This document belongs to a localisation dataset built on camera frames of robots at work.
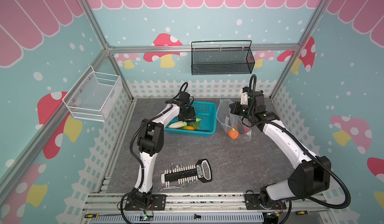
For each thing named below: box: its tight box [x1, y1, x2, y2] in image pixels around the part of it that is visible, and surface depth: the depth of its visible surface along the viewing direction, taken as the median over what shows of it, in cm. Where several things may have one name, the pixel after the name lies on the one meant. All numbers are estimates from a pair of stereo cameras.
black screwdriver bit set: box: [159, 158, 213, 190], surface depth 84 cm
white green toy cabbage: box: [168, 121, 188, 129], surface depth 101 cm
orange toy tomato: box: [228, 129, 239, 140], surface depth 87 cm
